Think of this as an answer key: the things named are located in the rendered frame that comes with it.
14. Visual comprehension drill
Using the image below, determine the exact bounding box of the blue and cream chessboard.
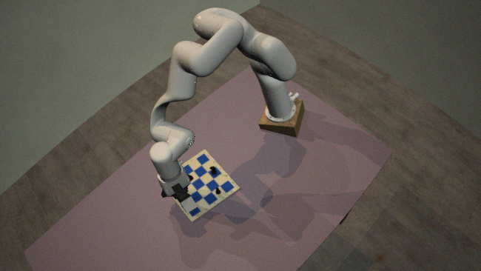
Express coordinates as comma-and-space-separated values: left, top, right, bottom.
173, 150, 240, 222

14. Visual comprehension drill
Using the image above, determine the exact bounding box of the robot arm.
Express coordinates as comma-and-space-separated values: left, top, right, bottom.
149, 8, 299, 182

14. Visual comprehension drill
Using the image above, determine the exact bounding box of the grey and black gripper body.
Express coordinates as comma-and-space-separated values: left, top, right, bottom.
158, 165, 190, 196

